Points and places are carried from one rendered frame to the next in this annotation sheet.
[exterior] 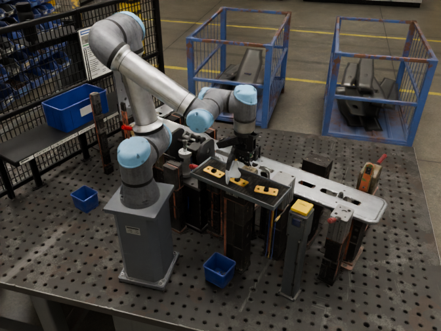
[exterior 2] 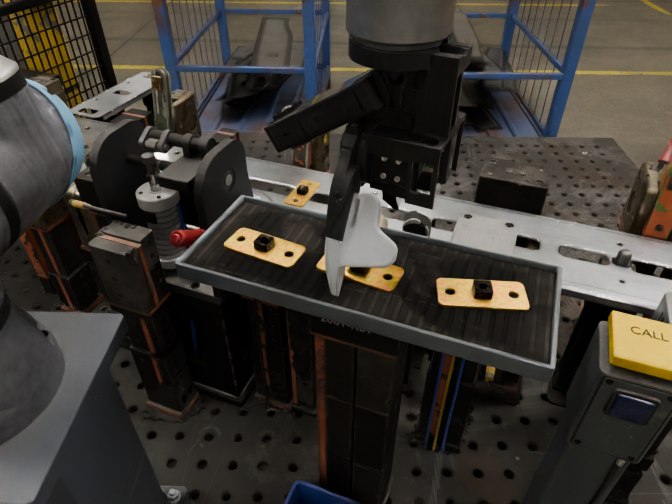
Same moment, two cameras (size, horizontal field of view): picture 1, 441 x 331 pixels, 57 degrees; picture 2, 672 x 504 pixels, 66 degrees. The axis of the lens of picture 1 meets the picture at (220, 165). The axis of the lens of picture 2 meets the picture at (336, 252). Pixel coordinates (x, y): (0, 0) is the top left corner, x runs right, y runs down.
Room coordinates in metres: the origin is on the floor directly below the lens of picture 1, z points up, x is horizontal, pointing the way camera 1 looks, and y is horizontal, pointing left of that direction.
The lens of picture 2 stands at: (0.87, 0.05, 1.50)
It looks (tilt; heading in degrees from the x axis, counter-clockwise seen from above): 39 degrees down; 347
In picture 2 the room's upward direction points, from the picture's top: straight up
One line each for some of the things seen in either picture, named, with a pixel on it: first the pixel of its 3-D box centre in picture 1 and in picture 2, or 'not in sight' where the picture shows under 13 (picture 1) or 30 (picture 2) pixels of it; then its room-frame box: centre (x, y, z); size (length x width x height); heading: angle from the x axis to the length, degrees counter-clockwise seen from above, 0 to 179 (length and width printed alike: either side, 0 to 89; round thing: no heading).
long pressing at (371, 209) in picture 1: (239, 159); (314, 195); (1.65, -0.09, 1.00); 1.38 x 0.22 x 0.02; 56
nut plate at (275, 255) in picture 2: (214, 171); (264, 244); (1.31, 0.03, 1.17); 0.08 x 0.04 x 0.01; 51
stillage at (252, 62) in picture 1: (242, 68); (260, 48); (4.20, -0.23, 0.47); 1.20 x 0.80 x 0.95; 164
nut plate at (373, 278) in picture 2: (237, 179); (360, 265); (1.25, -0.06, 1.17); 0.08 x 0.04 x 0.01; 51
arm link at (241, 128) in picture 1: (245, 123); (401, 5); (1.24, -0.08, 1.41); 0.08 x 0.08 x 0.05
